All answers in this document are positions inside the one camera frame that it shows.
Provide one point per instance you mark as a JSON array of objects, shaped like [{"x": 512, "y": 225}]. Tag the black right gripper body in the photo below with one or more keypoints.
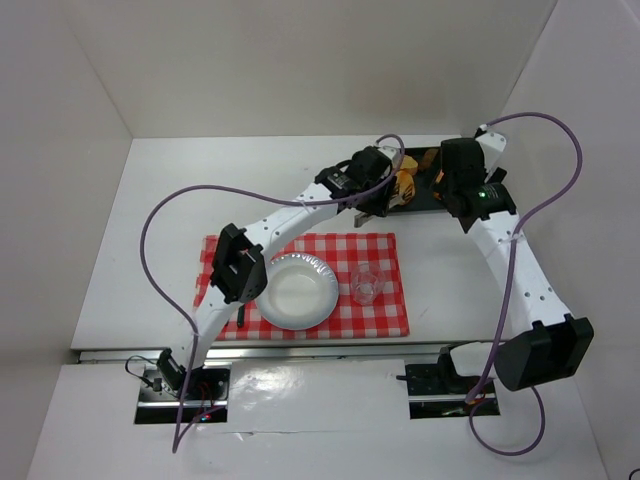
[{"x": 445, "y": 192}]

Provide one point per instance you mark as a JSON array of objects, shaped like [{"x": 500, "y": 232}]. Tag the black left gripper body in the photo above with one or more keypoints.
[{"x": 381, "y": 203}]

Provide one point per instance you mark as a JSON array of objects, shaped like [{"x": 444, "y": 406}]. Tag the silver metal tongs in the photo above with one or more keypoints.
[{"x": 361, "y": 219}]

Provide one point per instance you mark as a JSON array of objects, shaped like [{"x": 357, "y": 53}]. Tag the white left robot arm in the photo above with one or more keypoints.
[{"x": 239, "y": 266}]

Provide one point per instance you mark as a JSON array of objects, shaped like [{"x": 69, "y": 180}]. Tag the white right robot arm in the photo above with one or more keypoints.
[{"x": 538, "y": 339}]

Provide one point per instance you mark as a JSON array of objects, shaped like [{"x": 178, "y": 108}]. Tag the black bread tray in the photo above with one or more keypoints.
[{"x": 423, "y": 200}]

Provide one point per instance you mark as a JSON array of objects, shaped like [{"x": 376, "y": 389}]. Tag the brown bread piece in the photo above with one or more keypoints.
[{"x": 426, "y": 160}]

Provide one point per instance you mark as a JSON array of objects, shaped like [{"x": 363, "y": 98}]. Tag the square toast slice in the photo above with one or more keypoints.
[{"x": 409, "y": 165}]

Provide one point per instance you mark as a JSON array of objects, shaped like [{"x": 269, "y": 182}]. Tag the clear drinking glass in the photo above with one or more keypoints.
[{"x": 367, "y": 283}]

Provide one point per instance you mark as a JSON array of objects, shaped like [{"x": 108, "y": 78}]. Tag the white round plate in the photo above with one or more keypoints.
[{"x": 302, "y": 291}]

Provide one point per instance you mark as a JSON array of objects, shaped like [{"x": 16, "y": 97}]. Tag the twisted ring bread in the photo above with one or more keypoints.
[{"x": 404, "y": 190}]

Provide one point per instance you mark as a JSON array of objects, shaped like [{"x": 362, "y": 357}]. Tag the aluminium rail front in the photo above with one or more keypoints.
[{"x": 299, "y": 352}]

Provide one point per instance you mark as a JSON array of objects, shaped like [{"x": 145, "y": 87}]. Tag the gold spoon black handle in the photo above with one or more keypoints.
[{"x": 240, "y": 319}]

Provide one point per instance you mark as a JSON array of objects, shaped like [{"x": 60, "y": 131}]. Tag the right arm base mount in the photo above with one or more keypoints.
[{"x": 435, "y": 390}]

